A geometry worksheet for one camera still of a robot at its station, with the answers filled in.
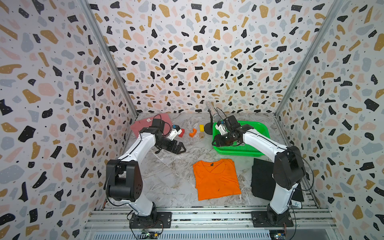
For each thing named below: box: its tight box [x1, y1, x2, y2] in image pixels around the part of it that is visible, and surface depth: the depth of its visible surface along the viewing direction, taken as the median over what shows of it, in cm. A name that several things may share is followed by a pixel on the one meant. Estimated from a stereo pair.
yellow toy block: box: [199, 124, 205, 132], surface depth 115 cm
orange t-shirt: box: [193, 159, 242, 201], surface depth 89 cm
